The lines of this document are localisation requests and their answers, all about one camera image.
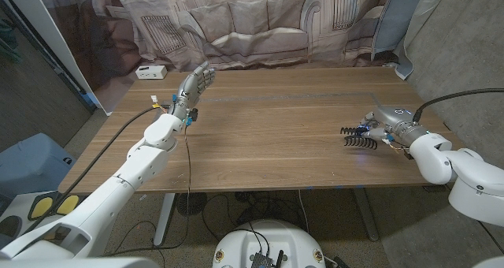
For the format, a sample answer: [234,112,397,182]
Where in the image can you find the black device with antenna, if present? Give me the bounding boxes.
[250,250,285,268]

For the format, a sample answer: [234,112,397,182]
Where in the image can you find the wrist signal wires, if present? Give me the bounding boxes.
[381,137,410,154]
[150,95,172,114]

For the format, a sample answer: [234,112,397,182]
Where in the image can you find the right wrist signal wires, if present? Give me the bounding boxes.
[381,137,410,154]

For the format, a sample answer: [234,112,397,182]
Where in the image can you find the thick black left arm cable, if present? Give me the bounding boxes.
[21,105,172,234]

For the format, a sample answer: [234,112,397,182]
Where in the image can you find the white partition board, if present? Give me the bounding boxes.
[0,0,113,116]

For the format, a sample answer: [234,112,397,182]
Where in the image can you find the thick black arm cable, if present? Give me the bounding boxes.
[21,105,172,234]
[411,87,504,123]

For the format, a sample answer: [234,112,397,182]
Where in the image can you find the grey table leg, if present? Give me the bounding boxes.
[351,188,380,242]

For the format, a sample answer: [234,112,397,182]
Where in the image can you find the white floor platform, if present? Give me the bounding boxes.
[0,191,94,245]

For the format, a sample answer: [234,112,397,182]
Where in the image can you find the printed living room backdrop cloth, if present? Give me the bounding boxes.
[33,0,452,115]

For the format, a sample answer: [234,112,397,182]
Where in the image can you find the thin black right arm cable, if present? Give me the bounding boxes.
[477,219,504,245]

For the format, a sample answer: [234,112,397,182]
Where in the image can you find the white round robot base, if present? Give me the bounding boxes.
[212,219,327,268]

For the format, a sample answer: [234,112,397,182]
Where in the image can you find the left wrist signal wires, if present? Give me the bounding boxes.
[150,95,172,114]

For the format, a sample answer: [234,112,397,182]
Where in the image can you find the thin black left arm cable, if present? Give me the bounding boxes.
[102,125,193,258]

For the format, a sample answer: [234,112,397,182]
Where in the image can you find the blue grey plastic bin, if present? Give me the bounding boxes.
[0,132,77,200]

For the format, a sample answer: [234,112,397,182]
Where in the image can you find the black round floor disc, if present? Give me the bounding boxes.
[176,192,208,217]

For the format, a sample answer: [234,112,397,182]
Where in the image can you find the black floor cable bundle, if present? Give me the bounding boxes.
[200,190,312,244]

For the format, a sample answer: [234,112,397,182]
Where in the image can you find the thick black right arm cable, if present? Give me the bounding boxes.
[411,87,504,123]

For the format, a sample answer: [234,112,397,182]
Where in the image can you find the white table leg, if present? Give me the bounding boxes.
[152,192,176,248]

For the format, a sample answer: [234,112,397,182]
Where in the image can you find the white floor cable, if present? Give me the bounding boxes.
[298,189,311,234]

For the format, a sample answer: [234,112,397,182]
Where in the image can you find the yellow black foot pad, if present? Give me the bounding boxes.
[28,195,55,221]
[54,195,82,217]

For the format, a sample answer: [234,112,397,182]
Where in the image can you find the white power strip box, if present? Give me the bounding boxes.
[135,65,169,80]

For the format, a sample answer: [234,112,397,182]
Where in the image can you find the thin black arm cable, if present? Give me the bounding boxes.
[477,219,504,245]
[102,125,193,258]

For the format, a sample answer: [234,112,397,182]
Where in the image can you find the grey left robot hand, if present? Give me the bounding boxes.
[169,61,217,122]

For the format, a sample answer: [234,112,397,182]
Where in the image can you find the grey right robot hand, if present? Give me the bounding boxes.
[358,105,428,147]

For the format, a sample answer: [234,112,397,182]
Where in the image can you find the black claw hair clip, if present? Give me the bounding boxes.
[340,125,378,151]

